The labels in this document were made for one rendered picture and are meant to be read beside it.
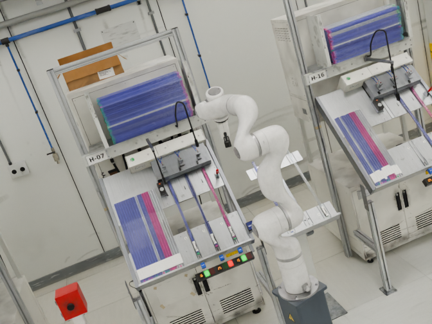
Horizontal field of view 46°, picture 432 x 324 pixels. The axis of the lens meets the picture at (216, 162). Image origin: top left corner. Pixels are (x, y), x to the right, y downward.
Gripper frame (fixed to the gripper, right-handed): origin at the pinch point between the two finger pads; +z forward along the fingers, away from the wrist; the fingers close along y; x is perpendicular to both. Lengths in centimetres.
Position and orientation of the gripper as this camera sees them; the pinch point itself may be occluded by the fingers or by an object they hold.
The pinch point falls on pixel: (226, 139)
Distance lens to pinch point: 256.9
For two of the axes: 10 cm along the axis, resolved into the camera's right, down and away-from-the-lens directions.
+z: 2.0, 6.7, 7.1
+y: 1.4, 7.0, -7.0
